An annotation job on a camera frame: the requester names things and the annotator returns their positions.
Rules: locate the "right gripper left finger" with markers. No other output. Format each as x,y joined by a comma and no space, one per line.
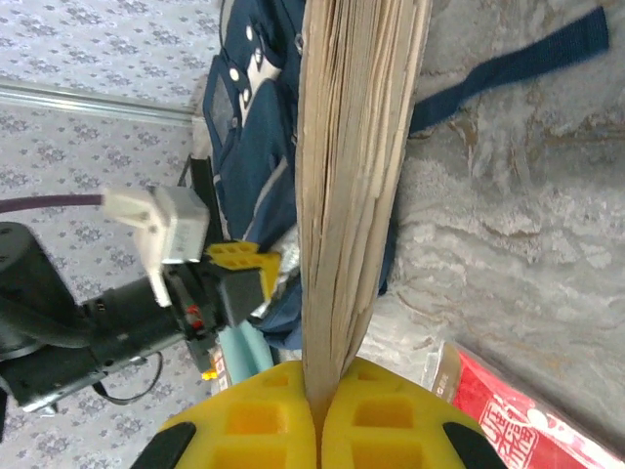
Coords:
254,425

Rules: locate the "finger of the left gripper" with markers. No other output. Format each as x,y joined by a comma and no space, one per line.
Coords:
270,273
232,249

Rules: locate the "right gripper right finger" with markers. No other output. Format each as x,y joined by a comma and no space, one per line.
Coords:
381,425

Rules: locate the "navy blue backpack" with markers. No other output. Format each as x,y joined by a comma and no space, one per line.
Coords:
254,137

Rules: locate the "red packet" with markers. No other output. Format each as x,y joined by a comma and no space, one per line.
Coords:
512,425

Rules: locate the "navy book with yellow label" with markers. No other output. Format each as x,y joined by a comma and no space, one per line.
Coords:
351,146

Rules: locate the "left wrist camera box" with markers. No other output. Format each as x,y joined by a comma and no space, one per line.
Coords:
180,229

